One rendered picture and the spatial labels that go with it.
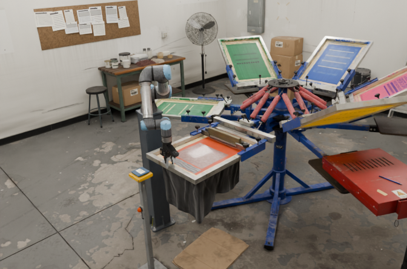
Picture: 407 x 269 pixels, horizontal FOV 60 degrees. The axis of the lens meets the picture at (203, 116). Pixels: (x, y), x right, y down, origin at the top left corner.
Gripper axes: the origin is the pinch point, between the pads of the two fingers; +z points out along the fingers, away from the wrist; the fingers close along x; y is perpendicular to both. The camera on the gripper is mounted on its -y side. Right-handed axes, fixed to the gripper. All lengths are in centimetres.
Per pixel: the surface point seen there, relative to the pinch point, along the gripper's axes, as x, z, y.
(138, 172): 21.2, 1.1, 10.6
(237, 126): -80, -5, 4
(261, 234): -81, 98, -25
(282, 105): -137, -12, -4
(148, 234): 20, 58, 10
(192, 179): 1.8, -0.7, -26.4
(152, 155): 0.2, -0.9, 22.7
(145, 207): 19.8, 31.8, 9.9
